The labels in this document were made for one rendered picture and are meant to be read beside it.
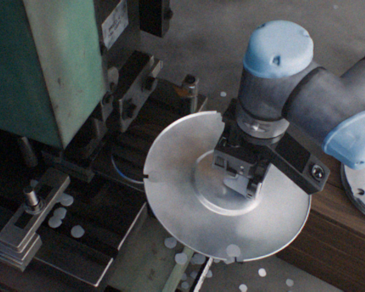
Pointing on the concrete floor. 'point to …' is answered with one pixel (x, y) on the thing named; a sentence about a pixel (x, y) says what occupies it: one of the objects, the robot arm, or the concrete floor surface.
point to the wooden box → (336, 238)
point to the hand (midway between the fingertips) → (255, 194)
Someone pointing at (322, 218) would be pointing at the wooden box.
